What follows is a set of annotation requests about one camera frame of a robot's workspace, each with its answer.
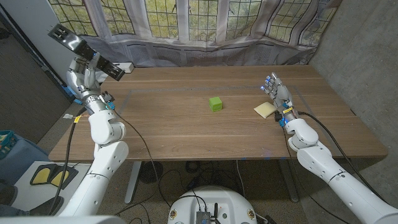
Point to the grey table leg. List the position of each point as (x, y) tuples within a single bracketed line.
[(289, 183)]

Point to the white partition panel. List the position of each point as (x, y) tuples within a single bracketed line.
[(34, 49)]

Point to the white table leg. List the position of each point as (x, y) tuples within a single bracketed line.
[(133, 180)]

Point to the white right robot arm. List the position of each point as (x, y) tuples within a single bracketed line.
[(323, 165)]

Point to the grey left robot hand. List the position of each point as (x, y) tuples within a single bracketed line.
[(82, 81)]

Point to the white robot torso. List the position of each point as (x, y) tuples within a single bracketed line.
[(211, 199)]

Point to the grey electronics box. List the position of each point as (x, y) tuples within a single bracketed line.
[(202, 217)]

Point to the teal plastic crate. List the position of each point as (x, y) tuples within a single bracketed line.
[(6, 141)]

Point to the white floor platform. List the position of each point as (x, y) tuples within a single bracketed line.
[(34, 196)]

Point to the round black fan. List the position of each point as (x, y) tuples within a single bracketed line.
[(150, 172)]

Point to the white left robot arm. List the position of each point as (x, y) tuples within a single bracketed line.
[(105, 155)]

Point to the green block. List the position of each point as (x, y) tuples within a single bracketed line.
[(215, 104)]

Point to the blue grey storage bin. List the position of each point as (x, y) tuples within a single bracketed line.
[(21, 155)]

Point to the white power strip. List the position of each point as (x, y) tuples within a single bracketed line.
[(128, 67)]

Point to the black yellow foot pedal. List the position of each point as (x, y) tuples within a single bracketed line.
[(60, 178), (42, 175)]

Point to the pale yellow sponge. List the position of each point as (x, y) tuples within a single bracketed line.
[(264, 109)]

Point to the black half-moon tambourine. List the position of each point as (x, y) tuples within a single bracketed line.
[(71, 42)]

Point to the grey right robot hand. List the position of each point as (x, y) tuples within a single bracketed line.
[(281, 95)]

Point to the printed window backdrop cloth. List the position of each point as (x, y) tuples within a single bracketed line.
[(202, 18)]

